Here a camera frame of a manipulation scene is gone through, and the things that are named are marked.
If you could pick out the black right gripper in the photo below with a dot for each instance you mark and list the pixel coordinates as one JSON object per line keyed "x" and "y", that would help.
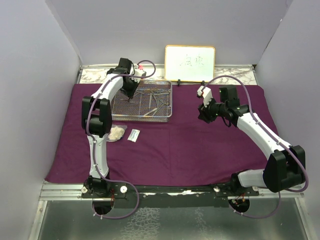
{"x": 204, "y": 112}

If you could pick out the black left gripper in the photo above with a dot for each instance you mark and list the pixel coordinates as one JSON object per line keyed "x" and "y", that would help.
{"x": 130, "y": 94}

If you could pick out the steel forceps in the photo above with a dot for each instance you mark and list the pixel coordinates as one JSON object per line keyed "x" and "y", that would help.
{"x": 129, "y": 100}

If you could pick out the metal mesh tray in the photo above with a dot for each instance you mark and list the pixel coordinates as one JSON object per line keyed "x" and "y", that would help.
{"x": 125, "y": 111}

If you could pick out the white gauze bag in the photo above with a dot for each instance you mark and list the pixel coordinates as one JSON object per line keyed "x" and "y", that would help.
{"x": 116, "y": 132}

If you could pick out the purple cloth wrap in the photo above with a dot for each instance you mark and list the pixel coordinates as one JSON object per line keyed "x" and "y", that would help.
{"x": 185, "y": 151}

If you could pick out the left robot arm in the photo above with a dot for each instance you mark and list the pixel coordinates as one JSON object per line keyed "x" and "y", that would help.
{"x": 96, "y": 120}

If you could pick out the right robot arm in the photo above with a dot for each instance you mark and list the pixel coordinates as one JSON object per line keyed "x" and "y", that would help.
{"x": 285, "y": 166}

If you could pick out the steel tweezers front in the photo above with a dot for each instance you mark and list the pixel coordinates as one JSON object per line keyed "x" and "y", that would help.
{"x": 151, "y": 111}

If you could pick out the steel clamp right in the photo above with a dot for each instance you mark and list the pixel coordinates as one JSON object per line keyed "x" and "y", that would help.
{"x": 162, "y": 98}

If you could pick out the yellow framed whiteboard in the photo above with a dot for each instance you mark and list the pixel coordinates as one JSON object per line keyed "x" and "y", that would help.
{"x": 189, "y": 63}

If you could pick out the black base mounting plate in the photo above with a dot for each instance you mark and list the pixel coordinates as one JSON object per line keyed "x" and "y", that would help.
{"x": 129, "y": 199}

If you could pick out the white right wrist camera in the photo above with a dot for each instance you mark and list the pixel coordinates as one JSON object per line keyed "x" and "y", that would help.
{"x": 205, "y": 93}

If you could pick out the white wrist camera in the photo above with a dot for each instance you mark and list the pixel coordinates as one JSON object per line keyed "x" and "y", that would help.
{"x": 139, "y": 74}
{"x": 205, "y": 93}

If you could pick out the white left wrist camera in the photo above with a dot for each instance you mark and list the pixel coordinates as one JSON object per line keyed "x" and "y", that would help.
{"x": 139, "y": 74}

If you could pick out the aluminium frame rail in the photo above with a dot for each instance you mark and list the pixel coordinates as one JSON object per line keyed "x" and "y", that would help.
{"x": 54, "y": 191}

